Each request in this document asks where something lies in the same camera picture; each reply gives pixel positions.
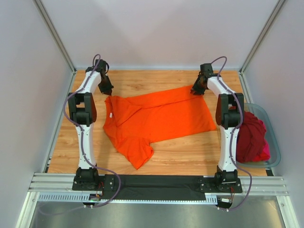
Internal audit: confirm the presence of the orange t shirt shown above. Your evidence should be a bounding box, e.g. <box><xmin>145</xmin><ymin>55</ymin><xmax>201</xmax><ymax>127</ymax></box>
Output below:
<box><xmin>103</xmin><ymin>85</ymin><xmax>216</xmax><ymax>169</ymax></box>

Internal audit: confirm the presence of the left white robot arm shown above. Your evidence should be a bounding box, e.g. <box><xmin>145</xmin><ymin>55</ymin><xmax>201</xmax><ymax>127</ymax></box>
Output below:
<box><xmin>65</xmin><ymin>58</ymin><xmax>114</xmax><ymax>173</ymax></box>

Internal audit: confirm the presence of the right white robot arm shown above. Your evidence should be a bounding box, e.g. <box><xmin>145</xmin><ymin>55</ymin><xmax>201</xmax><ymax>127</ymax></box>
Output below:
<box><xmin>191</xmin><ymin>63</ymin><xmax>244</xmax><ymax>176</ymax></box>

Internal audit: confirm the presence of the dark red t shirt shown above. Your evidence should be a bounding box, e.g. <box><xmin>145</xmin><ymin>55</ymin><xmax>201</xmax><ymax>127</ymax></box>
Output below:
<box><xmin>236</xmin><ymin>111</ymin><xmax>258</xmax><ymax>163</ymax></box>

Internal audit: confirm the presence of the magenta t shirt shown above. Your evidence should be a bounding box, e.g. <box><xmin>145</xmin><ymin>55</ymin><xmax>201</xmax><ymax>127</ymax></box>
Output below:
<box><xmin>253</xmin><ymin>119</ymin><xmax>270</xmax><ymax>162</ymax></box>

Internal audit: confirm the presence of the black cloth strip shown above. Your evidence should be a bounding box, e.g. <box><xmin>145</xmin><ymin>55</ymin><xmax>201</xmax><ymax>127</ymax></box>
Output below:
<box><xmin>102</xmin><ymin>175</ymin><xmax>205</xmax><ymax>200</ymax></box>

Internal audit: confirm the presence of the clear plastic basket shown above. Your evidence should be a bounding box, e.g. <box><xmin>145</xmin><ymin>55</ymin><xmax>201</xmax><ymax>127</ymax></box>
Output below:
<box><xmin>237</xmin><ymin>103</ymin><xmax>281</xmax><ymax>168</ymax></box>

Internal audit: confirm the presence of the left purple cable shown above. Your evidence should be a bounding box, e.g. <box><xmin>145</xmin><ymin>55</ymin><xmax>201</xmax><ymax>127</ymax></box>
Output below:
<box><xmin>62</xmin><ymin>54</ymin><xmax>123</xmax><ymax>209</ymax></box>

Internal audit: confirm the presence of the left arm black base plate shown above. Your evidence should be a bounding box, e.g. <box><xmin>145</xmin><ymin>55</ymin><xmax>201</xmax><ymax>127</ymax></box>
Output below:
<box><xmin>72</xmin><ymin>174</ymin><xmax>119</xmax><ymax>191</ymax></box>

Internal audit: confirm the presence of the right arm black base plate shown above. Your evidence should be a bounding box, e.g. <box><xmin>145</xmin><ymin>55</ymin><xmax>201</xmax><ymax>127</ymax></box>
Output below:
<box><xmin>199</xmin><ymin>177</ymin><xmax>243</xmax><ymax>193</ymax></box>

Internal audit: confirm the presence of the left aluminium corner post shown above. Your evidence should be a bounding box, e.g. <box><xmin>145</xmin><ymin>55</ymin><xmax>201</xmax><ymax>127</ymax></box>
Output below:
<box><xmin>33</xmin><ymin>0</ymin><xmax>76</xmax><ymax>73</ymax></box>

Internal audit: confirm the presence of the aluminium corner post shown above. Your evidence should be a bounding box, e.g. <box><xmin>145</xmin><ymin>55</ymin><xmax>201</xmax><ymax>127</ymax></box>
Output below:
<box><xmin>239</xmin><ymin>0</ymin><xmax>287</xmax><ymax>74</ymax></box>
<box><xmin>33</xmin><ymin>0</ymin><xmax>76</xmax><ymax>73</ymax></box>

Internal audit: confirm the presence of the right aluminium corner post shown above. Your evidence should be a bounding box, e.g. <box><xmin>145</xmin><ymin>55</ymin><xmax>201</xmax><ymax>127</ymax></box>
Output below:
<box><xmin>239</xmin><ymin>0</ymin><xmax>287</xmax><ymax>74</ymax></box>

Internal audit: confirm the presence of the aluminium front rail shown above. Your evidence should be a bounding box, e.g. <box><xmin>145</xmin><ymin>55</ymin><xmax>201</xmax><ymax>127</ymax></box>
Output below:
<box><xmin>28</xmin><ymin>173</ymin><xmax>288</xmax><ymax>196</ymax></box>

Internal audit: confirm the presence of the slotted grey cable duct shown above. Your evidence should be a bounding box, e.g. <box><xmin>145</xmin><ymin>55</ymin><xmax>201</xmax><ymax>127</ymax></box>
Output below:
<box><xmin>38</xmin><ymin>192</ymin><xmax>218</xmax><ymax>205</ymax></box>

